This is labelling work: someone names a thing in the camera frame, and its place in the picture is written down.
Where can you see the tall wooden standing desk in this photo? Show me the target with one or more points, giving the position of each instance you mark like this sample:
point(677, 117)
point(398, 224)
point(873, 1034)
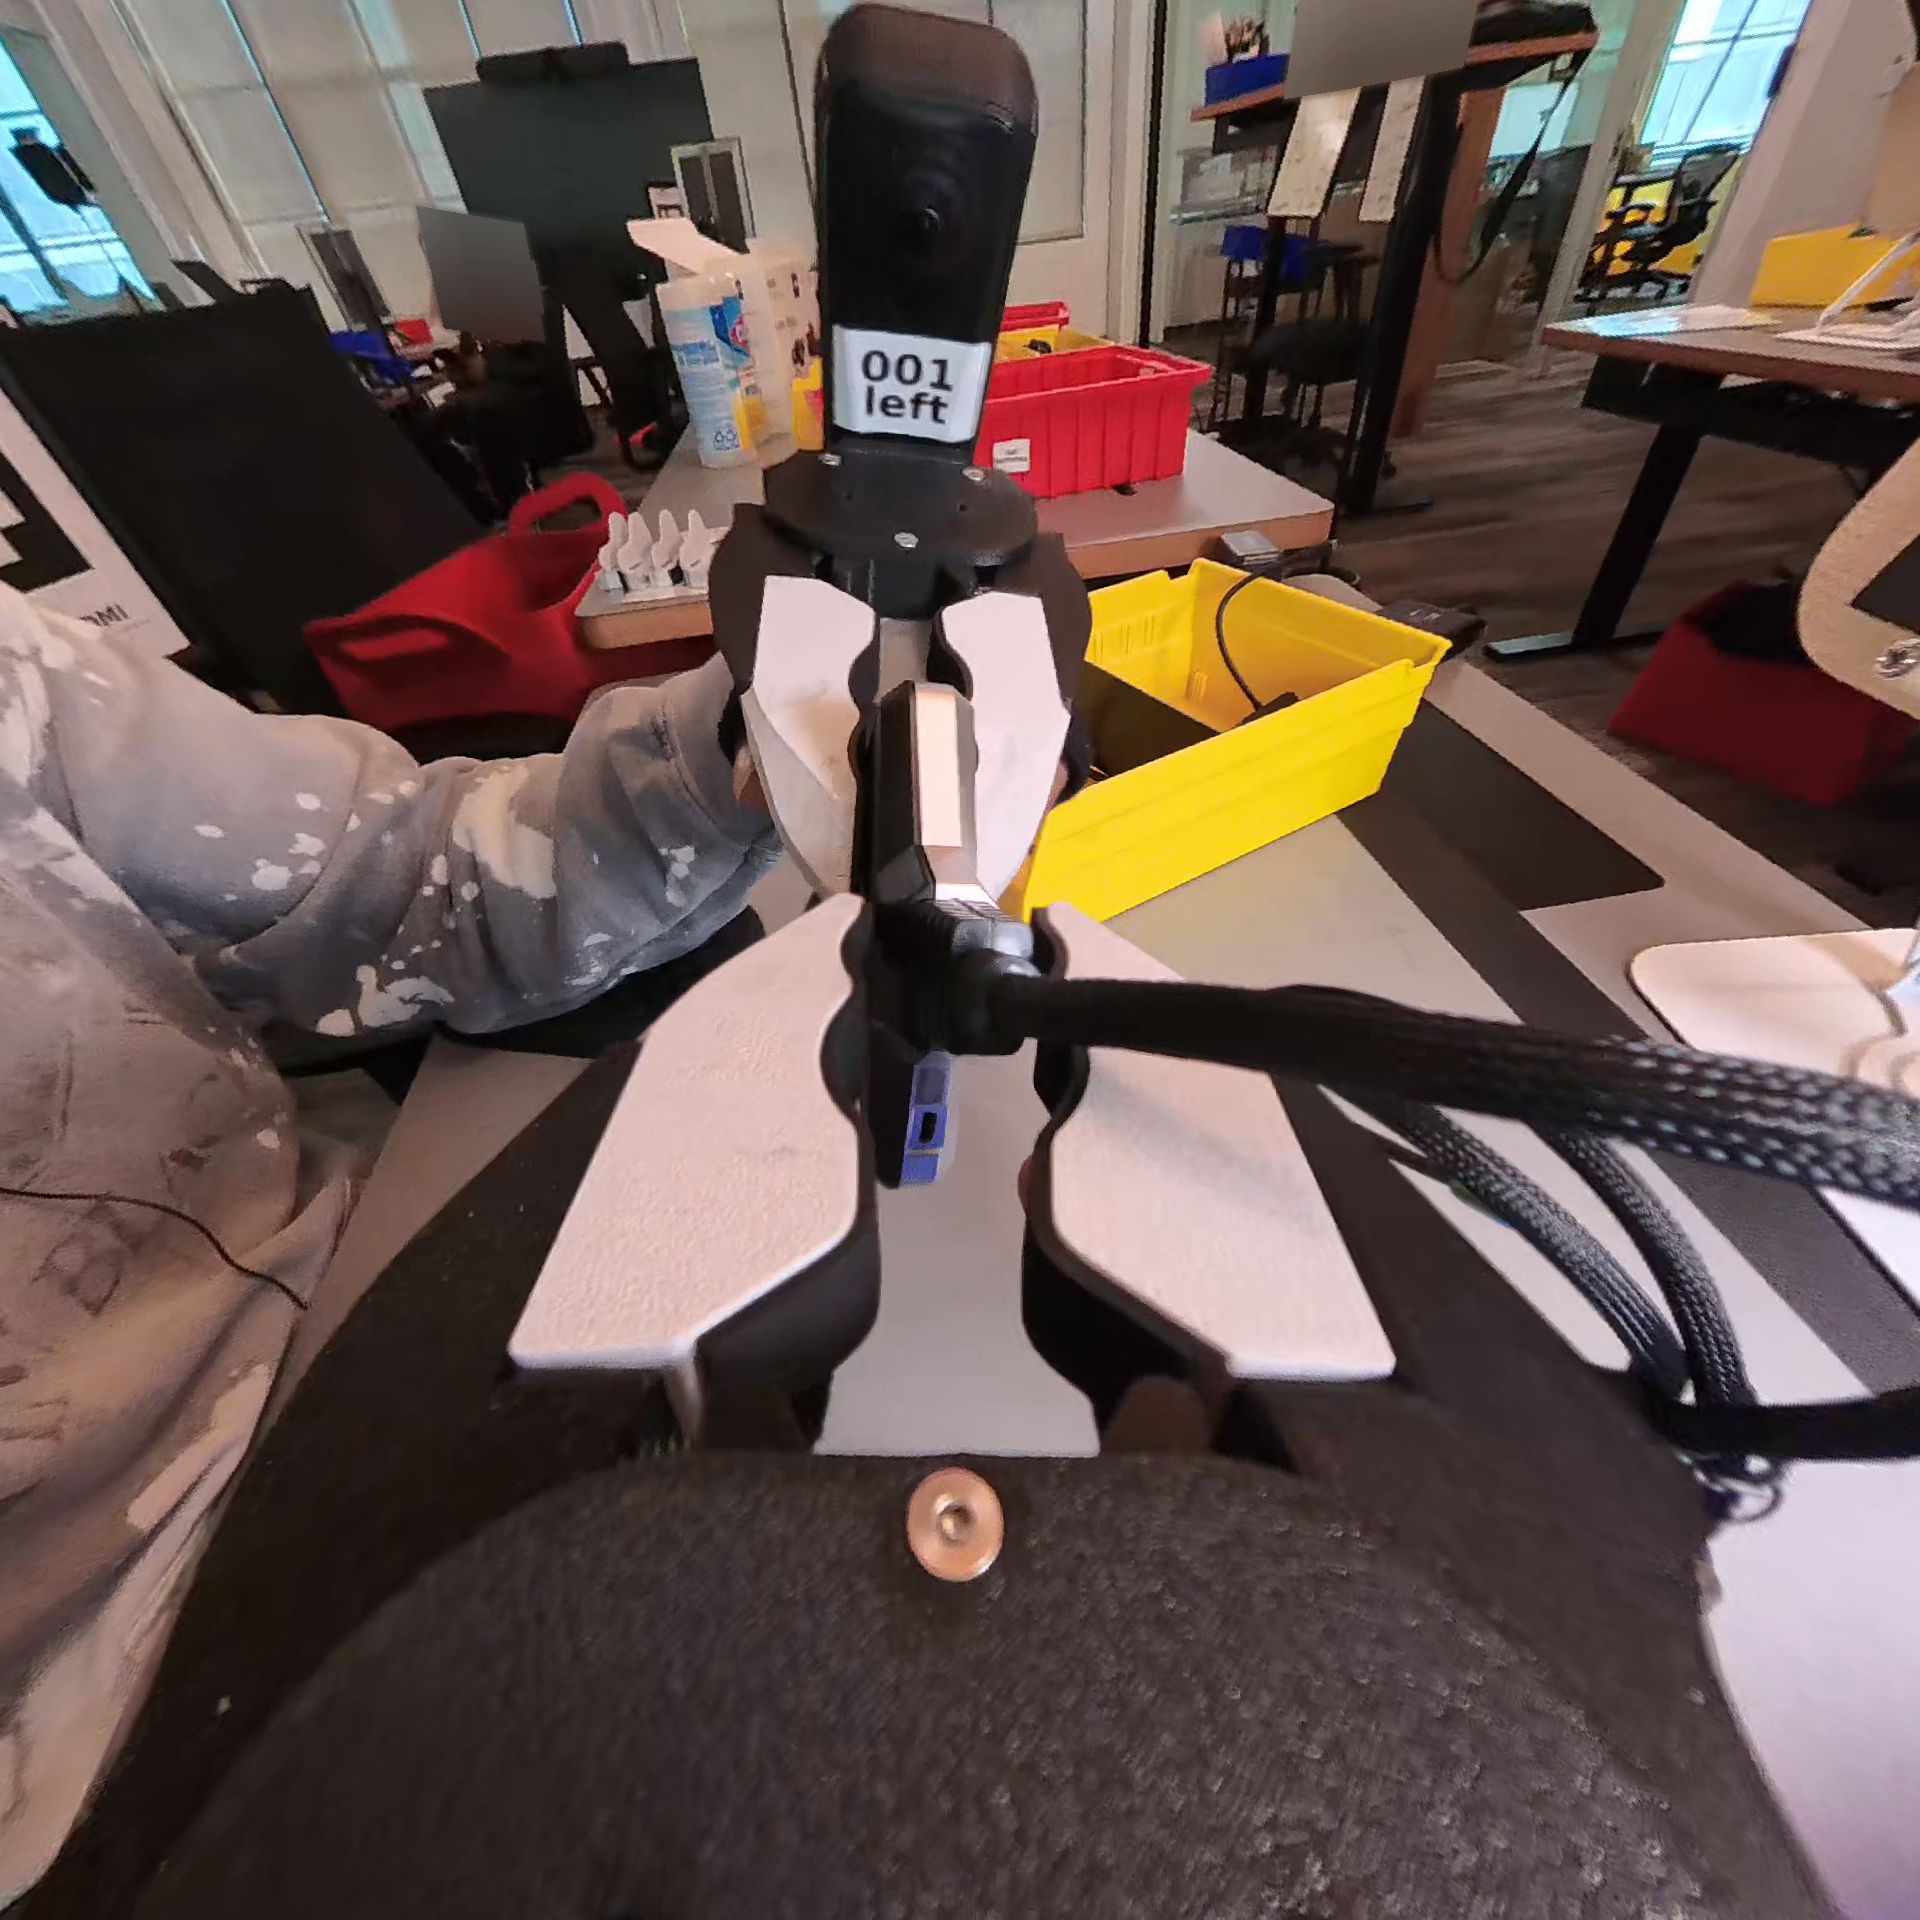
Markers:
point(1388, 375)

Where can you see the person's left forearm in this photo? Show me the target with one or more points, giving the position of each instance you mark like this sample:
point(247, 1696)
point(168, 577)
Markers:
point(495, 885)

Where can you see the white monitor stand base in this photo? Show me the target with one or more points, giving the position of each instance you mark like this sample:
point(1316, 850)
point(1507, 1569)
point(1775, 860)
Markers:
point(1755, 990)

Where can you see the black power brick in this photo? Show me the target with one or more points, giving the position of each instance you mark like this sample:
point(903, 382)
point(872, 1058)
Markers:
point(1434, 617)

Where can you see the rack of white plastic parts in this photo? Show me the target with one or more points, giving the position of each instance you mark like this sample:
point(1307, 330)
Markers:
point(653, 562)

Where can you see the dark display board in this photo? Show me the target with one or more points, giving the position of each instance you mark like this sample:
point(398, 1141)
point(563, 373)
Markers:
point(570, 150)

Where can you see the yellow and black office chair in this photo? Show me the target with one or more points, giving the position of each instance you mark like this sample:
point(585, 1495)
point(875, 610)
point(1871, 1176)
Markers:
point(1665, 224)

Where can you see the brown desk with black leg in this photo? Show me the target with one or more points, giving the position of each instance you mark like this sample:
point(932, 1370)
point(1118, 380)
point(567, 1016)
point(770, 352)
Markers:
point(1726, 345)

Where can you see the small blue adapter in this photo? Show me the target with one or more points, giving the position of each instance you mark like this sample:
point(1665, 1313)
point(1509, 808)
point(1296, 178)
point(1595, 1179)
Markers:
point(923, 1117)

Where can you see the pale curved monitor back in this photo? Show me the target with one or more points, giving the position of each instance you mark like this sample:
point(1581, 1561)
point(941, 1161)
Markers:
point(1838, 584)

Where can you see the yellow plastic bin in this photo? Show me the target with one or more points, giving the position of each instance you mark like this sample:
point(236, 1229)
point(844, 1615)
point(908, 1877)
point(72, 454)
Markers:
point(1276, 779)
point(1816, 270)

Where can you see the white wipes canister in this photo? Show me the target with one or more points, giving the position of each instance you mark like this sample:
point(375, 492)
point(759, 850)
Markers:
point(706, 375)

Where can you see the person's left hand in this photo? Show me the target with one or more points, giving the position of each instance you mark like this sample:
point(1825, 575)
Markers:
point(745, 777)

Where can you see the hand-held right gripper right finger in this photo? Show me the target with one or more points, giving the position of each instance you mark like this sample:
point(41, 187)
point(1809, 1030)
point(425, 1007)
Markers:
point(1200, 1199)

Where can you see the red storage box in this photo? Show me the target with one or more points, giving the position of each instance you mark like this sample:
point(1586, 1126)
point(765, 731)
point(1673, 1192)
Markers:
point(1755, 720)

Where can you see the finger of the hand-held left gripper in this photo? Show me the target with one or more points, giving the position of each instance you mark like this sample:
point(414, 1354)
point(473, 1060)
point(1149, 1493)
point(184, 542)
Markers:
point(1013, 720)
point(796, 705)

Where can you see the white printed poster board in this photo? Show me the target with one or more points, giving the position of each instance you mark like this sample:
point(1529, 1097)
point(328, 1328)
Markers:
point(135, 591)

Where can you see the black box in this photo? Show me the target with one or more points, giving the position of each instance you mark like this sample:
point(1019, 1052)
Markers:
point(1140, 720)

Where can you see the red felt bag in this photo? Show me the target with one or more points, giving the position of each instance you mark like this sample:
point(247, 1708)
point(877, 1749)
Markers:
point(451, 645)

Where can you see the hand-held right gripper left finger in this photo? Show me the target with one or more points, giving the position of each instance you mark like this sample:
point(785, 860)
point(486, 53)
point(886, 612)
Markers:
point(706, 1155)

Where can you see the red plastic bin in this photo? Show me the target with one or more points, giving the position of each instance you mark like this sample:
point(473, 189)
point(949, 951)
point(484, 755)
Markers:
point(1096, 428)

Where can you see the person in bleached grey hoodie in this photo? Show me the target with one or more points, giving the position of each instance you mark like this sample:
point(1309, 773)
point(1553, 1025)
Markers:
point(120, 1124)

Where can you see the black fabric panel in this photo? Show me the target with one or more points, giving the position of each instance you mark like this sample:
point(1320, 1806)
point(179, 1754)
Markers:
point(225, 450)

